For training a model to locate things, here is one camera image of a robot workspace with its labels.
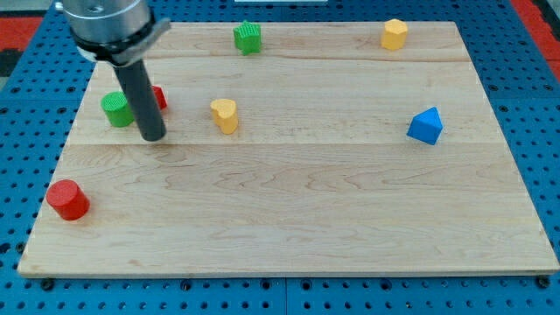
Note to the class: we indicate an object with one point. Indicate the yellow hexagon block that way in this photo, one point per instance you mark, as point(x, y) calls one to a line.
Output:
point(394, 34)

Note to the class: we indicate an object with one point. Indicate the green star block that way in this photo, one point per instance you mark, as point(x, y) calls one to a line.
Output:
point(248, 37)

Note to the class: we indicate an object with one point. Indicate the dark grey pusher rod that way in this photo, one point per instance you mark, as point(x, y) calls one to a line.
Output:
point(137, 88)

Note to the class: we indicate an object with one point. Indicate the blue cube block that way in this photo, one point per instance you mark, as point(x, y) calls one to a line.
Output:
point(426, 126)

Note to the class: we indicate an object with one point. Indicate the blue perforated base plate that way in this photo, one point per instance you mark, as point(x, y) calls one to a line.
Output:
point(44, 91)

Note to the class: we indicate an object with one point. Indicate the wooden board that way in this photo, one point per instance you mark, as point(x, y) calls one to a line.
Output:
point(320, 178)

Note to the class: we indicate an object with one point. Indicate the yellow heart block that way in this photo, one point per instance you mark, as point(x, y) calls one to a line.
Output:
point(225, 115)

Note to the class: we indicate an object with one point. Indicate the red cylinder block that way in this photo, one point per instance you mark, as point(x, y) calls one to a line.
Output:
point(68, 200)

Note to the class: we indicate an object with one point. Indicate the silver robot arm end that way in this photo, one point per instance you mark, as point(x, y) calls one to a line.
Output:
point(119, 32)

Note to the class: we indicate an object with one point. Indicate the green cylinder block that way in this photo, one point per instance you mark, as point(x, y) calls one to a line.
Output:
point(116, 108)

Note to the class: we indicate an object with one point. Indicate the red star block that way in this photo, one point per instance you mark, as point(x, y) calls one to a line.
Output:
point(160, 97)

